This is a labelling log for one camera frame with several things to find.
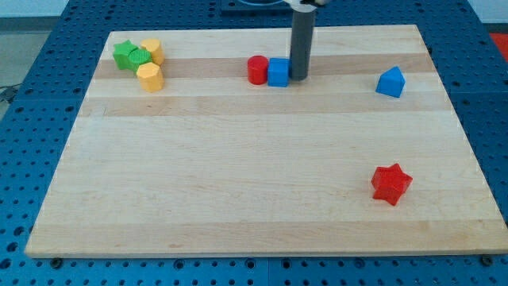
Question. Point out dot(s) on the red cylinder block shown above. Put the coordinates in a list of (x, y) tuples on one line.
[(257, 67)]

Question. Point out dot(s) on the blue cube block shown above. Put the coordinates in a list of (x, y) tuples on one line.
[(278, 72)]

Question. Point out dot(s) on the wooden board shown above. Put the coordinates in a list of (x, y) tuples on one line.
[(214, 166)]

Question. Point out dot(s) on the yellow hexagon block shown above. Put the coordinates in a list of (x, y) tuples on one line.
[(151, 77)]

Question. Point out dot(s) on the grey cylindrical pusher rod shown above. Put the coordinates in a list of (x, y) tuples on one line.
[(302, 30)]

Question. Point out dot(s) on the yellow cylinder block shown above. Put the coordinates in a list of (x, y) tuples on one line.
[(154, 47)]

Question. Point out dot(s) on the red star block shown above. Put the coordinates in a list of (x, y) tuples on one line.
[(390, 183)]

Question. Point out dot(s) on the green cylinder block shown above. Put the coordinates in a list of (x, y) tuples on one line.
[(138, 57)]

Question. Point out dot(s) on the blue pentagon block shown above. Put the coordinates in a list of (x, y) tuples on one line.
[(391, 82)]

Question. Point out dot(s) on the green star block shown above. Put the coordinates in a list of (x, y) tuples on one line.
[(121, 54)]

